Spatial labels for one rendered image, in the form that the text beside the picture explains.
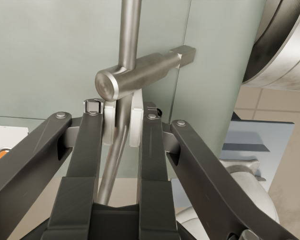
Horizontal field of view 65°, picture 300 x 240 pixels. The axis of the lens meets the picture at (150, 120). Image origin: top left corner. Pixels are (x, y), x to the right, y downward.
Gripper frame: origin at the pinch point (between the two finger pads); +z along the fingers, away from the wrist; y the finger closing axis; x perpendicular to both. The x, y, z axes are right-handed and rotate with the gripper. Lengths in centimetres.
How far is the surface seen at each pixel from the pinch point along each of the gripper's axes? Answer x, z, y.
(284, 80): 0.0, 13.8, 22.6
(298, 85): -0.6, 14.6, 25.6
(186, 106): -2.2, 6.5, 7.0
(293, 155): -90, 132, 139
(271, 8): 8.8, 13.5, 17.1
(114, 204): -150, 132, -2
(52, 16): 5.6, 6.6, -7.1
